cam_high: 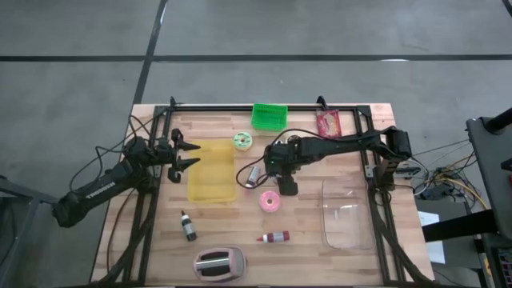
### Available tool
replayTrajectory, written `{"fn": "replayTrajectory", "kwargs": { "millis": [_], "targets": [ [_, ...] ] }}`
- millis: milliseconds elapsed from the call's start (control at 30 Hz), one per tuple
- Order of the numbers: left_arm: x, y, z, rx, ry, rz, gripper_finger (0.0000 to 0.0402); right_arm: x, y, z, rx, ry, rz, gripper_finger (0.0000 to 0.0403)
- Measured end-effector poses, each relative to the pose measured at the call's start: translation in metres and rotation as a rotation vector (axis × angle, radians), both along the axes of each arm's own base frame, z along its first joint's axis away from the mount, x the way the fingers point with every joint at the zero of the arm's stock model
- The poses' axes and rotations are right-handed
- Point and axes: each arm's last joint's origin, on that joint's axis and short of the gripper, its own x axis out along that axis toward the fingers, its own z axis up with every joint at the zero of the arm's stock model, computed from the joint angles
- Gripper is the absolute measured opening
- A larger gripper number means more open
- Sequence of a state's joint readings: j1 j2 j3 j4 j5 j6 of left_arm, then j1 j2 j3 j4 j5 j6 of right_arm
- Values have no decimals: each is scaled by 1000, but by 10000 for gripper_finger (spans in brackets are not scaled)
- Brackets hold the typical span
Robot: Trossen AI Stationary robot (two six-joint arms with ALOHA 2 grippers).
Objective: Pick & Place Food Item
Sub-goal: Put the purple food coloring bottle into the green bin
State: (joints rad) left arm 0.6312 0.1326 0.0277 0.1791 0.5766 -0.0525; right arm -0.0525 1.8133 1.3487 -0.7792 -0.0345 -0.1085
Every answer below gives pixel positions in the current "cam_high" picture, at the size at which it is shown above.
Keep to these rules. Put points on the pink toy toaster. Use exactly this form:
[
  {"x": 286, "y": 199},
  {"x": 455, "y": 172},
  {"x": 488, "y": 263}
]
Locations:
[{"x": 236, "y": 264}]

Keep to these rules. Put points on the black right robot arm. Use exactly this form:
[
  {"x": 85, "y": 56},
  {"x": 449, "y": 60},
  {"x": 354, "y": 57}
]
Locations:
[{"x": 340, "y": 144}]

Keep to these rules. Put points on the grey metal stand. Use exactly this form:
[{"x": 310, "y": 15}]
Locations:
[{"x": 20, "y": 191}]

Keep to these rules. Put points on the yellow translucent plastic bin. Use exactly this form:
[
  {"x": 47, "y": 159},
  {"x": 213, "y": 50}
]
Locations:
[{"x": 212, "y": 176}]

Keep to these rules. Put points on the dark equipment box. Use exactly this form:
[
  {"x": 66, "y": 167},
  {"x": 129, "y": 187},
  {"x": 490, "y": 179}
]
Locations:
[{"x": 494, "y": 256}]

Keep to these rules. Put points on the black aluminium table frame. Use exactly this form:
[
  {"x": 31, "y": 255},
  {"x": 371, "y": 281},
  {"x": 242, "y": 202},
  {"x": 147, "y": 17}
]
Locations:
[{"x": 224, "y": 108}]

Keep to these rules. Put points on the purple food colouring bottle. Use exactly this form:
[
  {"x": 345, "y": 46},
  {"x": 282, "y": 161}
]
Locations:
[{"x": 253, "y": 175}]

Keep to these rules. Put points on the dark grey side table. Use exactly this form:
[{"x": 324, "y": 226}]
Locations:
[{"x": 488, "y": 172}]

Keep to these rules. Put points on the black-capped food colouring bottle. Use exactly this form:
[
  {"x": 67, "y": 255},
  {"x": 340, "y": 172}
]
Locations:
[{"x": 189, "y": 230}]

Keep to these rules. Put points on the white paper sheet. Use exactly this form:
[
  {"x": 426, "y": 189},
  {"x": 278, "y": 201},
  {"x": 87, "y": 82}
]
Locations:
[{"x": 436, "y": 252}]

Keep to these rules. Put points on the green plastic basket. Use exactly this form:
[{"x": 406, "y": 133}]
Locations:
[{"x": 269, "y": 118}]

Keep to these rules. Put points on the black frame clamp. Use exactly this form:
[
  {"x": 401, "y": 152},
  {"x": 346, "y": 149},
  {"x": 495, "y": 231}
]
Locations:
[
  {"x": 173, "y": 102},
  {"x": 322, "y": 102}
]

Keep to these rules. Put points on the black pole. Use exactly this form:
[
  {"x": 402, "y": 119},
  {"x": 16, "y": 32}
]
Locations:
[{"x": 500, "y": 120}]

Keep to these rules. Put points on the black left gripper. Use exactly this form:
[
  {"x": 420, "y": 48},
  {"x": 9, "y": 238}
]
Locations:
[{"x": 166, "y": 154}]

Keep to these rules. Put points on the pink frosted toy donut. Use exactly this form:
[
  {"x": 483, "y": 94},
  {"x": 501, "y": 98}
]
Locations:
[{"x": 264, "y": 206}]

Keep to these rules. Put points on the black support beam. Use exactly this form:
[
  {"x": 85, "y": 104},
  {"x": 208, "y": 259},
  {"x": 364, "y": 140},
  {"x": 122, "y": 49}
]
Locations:
[{"x": 460, "y": 226}]

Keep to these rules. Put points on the clear plastic bin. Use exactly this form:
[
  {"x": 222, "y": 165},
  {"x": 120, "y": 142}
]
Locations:
[{"x": 346, "y": 232}]

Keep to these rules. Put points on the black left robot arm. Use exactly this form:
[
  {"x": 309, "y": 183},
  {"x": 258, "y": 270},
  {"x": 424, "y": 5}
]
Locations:
[{"x": 96, "y": 192}]

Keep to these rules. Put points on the green frosted toy donut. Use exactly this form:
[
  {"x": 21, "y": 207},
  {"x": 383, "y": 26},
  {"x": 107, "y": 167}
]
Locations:
[{"x": 237, "y": 141}]

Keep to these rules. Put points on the red-capped food colouring bottle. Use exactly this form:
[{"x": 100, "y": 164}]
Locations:
[{"x": 276, "y": 237}]

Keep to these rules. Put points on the black adapter box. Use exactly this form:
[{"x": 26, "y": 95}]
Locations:
[{"x": 408, "y": 171}]

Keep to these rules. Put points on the red popcorn packet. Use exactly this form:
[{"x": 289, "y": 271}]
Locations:
[{"x": 328, "y": 123}]

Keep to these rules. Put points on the black power strip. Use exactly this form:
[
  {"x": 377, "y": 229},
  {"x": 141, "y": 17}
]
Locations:
[{"x": 434, "y": 193}]

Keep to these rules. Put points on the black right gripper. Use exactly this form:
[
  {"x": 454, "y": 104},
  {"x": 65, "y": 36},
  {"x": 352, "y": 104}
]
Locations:
[{"x": 288, "y": 186}]

